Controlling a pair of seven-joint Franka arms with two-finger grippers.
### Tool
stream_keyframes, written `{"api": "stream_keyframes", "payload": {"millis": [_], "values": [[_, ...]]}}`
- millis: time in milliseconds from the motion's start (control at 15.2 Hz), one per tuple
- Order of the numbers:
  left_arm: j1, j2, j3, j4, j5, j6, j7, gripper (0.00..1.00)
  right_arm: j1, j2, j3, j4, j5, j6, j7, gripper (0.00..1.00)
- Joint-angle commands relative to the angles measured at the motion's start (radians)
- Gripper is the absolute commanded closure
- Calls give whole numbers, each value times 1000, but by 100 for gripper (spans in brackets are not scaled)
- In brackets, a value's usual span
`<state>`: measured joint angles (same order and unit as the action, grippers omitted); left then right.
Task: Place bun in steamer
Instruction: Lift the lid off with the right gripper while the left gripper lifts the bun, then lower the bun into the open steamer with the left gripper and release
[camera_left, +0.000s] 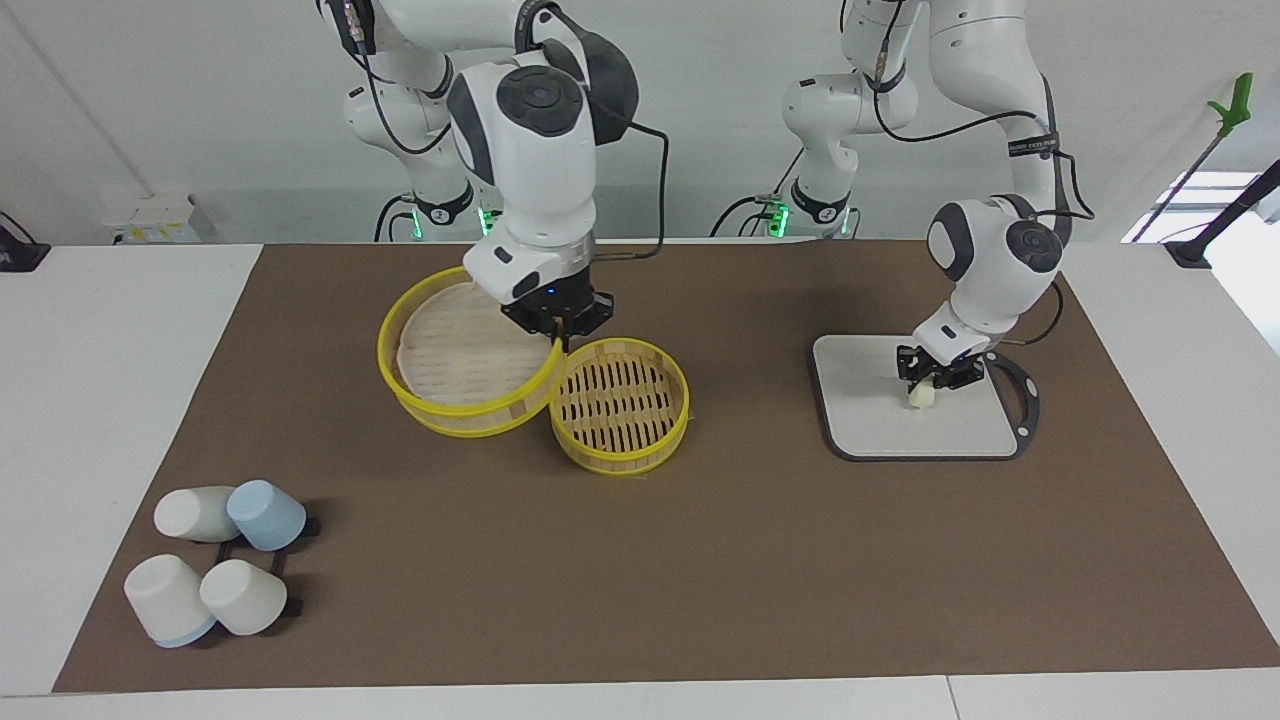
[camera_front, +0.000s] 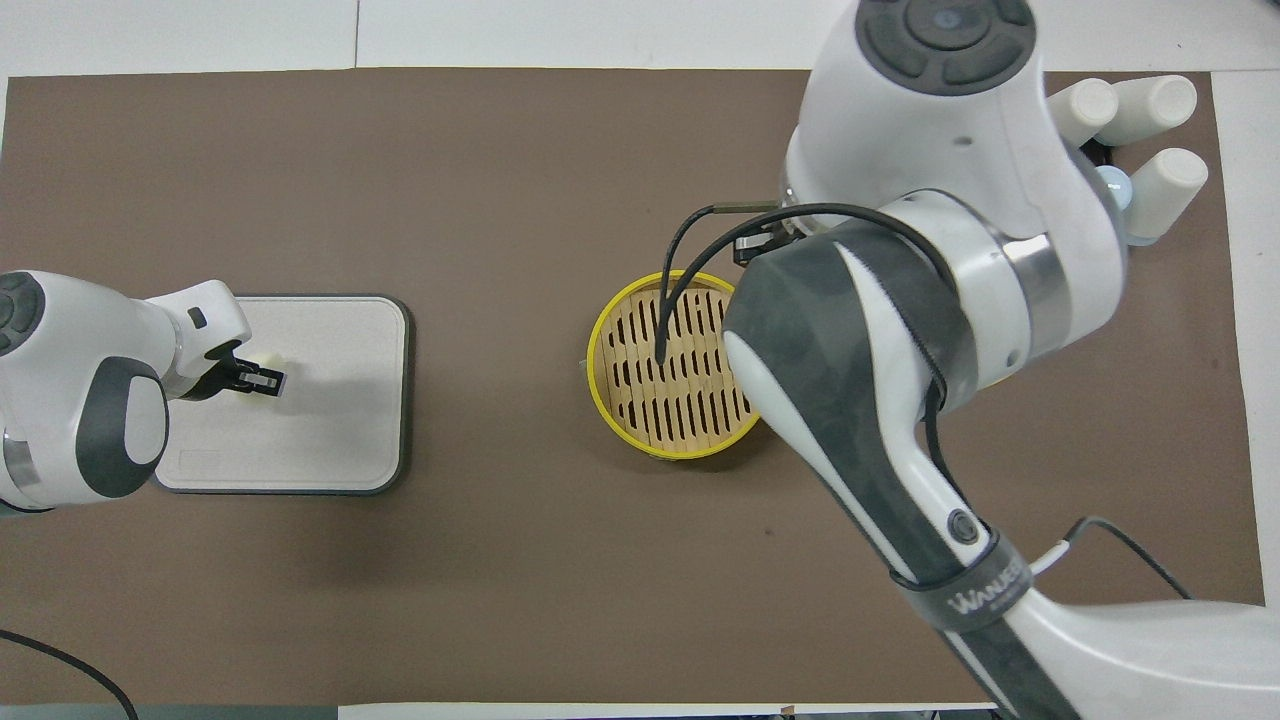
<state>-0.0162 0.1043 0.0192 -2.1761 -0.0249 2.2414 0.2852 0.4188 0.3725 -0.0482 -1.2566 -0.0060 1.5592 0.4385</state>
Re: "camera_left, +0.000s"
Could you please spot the green clamp on pole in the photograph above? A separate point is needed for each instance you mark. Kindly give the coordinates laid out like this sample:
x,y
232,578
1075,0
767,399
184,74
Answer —
x,y
1235,105

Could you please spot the yellow bamboo steamer base tier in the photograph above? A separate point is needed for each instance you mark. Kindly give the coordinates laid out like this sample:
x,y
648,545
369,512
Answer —
x,y
620,455

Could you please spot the yellow bamboo steamer lid tier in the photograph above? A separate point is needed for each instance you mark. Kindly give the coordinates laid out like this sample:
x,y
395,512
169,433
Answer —
x,y
460,418

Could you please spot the brown table mat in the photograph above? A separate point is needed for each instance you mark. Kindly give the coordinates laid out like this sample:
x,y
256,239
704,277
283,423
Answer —
x,y
700,580

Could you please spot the light blue plastic cup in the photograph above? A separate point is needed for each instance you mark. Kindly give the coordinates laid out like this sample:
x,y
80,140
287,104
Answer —
x,y
268,515

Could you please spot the white plastic cup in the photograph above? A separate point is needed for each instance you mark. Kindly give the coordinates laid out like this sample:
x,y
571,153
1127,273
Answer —
x,y
192,513
245,598

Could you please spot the white grey-rimmed cutting board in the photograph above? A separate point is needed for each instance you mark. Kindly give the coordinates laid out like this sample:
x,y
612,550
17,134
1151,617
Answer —
x,y
870,420

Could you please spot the white power outlet box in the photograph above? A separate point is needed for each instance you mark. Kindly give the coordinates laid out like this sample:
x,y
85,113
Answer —
x,y
160,220

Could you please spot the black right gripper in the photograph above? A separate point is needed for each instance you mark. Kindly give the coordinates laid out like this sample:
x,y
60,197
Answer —
x,y
570,300

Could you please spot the black desk mount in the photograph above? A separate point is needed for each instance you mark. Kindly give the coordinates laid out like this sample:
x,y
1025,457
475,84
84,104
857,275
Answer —
x,y
20,255

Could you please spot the white perforated steamer liner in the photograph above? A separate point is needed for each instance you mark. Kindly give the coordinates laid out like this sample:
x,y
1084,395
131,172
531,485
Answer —
x,y
450,350

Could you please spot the black cup rack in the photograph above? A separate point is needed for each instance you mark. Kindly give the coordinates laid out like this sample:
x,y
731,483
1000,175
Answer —
x,y
298,606

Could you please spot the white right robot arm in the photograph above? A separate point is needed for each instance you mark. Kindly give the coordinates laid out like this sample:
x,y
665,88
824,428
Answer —
x,y
540,170

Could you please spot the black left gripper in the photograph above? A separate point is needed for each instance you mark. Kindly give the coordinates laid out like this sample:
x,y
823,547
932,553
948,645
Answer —
x,y
945,362

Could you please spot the white steamed bun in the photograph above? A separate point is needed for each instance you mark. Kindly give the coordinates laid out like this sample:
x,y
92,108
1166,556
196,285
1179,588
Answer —
x,y
922,397

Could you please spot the white cup with blue rim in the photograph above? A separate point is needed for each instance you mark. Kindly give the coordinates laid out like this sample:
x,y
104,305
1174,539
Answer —
x,y
165,598

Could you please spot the black stand pole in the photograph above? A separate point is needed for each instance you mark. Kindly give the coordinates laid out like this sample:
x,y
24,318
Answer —
x,y
1225,215

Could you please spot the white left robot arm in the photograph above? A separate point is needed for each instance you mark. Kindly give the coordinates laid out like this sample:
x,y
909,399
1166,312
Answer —
x,y
995,260

